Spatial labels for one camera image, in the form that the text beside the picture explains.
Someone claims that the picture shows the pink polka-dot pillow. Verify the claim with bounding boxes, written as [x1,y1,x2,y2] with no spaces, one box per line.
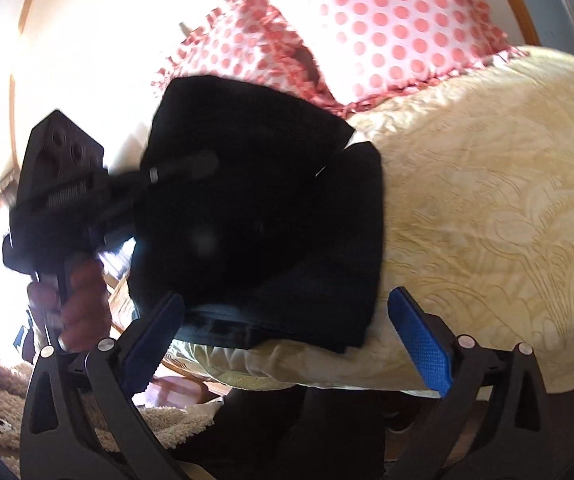
[268,0,513,105]
[151,0,344,116]

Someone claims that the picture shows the right pink polka-dot pillow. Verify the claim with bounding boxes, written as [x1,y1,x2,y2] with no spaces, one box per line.
[268,0,513,105]

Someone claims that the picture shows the cream patterned bed cover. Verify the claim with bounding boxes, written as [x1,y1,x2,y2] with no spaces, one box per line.
[163,45,574,395]

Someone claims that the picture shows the left pink polka-dot pillow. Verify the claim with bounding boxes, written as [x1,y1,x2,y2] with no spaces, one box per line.
[151,0,344,116]

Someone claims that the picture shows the person's left hand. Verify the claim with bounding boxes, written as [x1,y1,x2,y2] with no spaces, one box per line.
[26,259,111,352]

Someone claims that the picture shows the black pants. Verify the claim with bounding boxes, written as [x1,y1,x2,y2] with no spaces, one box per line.
[128,76,384,353]

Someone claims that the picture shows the beige fluffy rug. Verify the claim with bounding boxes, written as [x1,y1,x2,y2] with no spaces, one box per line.
[0,348,222,479]

